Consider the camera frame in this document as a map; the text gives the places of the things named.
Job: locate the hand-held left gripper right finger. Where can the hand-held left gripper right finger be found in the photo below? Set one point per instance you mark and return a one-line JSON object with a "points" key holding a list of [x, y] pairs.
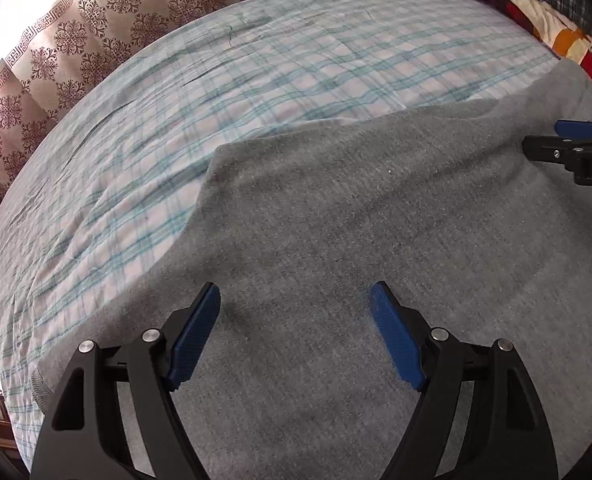
{"points": [[398, 332]]}

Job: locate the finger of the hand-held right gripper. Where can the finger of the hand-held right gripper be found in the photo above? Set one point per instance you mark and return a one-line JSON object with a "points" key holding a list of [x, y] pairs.
{"points": [[546, 149], [576, 128]]}

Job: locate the plaid bed sheet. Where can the plaid bed sheet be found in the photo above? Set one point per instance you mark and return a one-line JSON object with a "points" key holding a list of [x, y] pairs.
{"points": [[276, 70]]}

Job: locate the colourful patchwork quilt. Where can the colourful patchwork quilt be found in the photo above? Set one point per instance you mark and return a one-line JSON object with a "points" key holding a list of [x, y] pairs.
{"points": [[526, 5]]}

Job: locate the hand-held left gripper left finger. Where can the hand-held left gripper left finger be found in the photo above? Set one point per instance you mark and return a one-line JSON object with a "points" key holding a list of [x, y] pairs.
{"points": [[193, 332]]}

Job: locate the grey pants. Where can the grey pants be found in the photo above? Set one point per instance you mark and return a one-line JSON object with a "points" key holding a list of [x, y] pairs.
{"points": [[326, 210]]}

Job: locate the patterned brown curtain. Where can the patterned brown curtain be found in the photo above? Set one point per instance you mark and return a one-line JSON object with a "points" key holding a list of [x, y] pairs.
{"points": [[76, 45]]}

